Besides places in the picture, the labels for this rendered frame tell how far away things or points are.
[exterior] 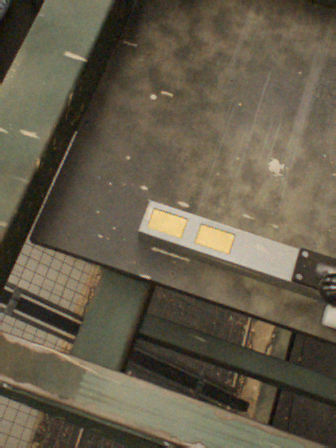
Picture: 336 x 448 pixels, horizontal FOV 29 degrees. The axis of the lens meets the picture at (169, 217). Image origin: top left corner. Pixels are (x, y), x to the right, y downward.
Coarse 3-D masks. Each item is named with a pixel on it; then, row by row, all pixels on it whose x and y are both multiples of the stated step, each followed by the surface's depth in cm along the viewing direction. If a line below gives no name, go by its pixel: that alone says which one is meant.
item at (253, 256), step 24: (144, 216) 91; (192, 216) 92; (144, 240) 93; (168, 240) 90; (192, 240) 90; (240, 240) 91; (264, 240) 91; (216, 264) 92; (240, 264) 89; (264, 264) 89; (288, 264) 90; (288, 288) 91
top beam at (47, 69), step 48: (48, 0) 97; (96, 0) 98; (48, 48) 94; (96, 48) 96; (0, 96) 91; (48, 96) 91; (0, 144) 88; (48, 144) 89; (0, 192) 85; (0, 240) 83; (0, 288) 88
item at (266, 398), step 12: (276, 336) 206; (288, 336) 201; (276, 348) 203; (288, 348) 199; (288, 360) 208; (264, 384) 200; (264, 396) 197; (276, 396) 194; (264, 408) 195; (276, 408) 202; (264, 420) 192
